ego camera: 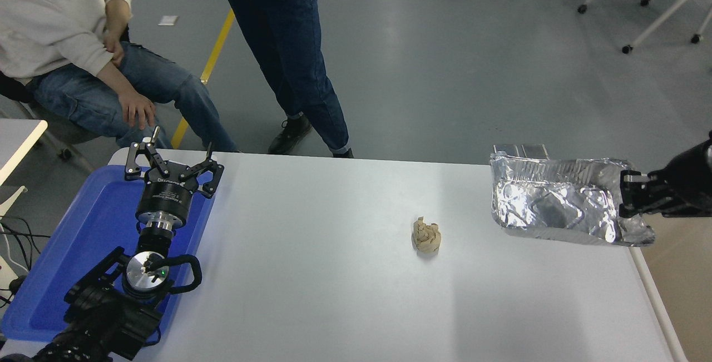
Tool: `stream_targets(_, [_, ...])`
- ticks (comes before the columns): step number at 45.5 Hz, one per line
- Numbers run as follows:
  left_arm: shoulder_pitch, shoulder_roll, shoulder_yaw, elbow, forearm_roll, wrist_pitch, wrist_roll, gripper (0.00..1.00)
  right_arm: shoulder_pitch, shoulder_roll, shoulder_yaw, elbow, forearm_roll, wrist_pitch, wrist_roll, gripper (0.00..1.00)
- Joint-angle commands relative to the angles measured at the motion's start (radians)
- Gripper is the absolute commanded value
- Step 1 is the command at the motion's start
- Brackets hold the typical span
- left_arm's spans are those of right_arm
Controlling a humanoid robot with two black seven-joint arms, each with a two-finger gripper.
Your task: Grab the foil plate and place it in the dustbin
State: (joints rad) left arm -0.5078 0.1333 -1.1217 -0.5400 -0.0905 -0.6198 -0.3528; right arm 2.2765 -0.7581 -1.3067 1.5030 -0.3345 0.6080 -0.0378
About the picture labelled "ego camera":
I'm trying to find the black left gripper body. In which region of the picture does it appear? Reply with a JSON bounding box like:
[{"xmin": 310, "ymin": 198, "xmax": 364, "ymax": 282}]
[{"xmin": 137, "ymin": 162, "xmax": 201, "ymax": 221}]

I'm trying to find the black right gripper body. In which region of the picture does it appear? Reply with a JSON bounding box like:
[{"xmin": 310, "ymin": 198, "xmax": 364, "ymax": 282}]
[{"xmin": 648, "ymin": 140, "xmax": 712, "ymax": 218}]

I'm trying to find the silver foil tray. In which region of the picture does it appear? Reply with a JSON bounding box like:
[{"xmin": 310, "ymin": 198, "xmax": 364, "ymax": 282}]
[{"xmin": 489, "ymin": 151, "xmax": 656, "ymax": 247}]

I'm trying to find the seated person's right hand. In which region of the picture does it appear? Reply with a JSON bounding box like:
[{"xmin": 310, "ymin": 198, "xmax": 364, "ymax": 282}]
[{"xmin": 118, "ymin": 88, "xmax": 157, "ymax": 130}]

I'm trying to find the seated person's left hand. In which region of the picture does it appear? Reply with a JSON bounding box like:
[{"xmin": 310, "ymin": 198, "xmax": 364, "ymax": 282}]
[{"xmin": 103, "ymin": 28, "xmax": 126, "ymax": 67}]

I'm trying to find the blue plastic tray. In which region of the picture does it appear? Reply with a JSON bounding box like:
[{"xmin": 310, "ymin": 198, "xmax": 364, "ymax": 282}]
[{"xmin": 0, "ymin": 165, "xmax": 216, "ymax": 343}]

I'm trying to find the large pale bin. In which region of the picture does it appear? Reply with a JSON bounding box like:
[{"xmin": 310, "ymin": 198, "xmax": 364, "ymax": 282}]
[{"xmin": 629, "ymin": 215, "xmax": 712, "ymax": 362}]

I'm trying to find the white side table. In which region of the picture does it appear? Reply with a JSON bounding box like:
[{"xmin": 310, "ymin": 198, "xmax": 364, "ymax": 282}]
[{"xmin": 0, "ymin": 119, "xmax": 48, "ymax": 219}]

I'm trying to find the black office chair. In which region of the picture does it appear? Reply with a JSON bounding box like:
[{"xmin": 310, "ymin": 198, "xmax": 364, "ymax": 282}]
[{"xmin": 0, "ymin": 23, "xmax": 159, "ymax": 173}]

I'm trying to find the standing person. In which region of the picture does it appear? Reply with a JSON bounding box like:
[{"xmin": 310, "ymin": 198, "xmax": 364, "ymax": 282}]
[{"xmin": 211, "ymin": 0, "xmax": 354, "ymax": 158}]

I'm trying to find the seated person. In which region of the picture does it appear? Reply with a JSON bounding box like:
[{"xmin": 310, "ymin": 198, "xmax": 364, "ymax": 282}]
[{"xmin": 0, "ymin": 0, "xmax": 240, "ymax": 154}]

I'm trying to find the white power strip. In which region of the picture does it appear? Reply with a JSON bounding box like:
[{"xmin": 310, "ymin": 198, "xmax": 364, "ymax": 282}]
[{"xmin": 0, "ymin": 255, "xmax": 16, "ymax": 291}]

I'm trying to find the crumpled tan paper ball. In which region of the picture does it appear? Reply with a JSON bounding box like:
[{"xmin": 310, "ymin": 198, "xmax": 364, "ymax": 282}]
[{"xmin": 412, "ymin": 216, "xmax": 442, "ymax": 254}]

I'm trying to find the black cable bundle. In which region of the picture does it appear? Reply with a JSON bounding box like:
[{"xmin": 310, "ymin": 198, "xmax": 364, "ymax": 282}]
[{"xmin": 0, "ymin": 215, "xmax": 52, "ymax": 306}]

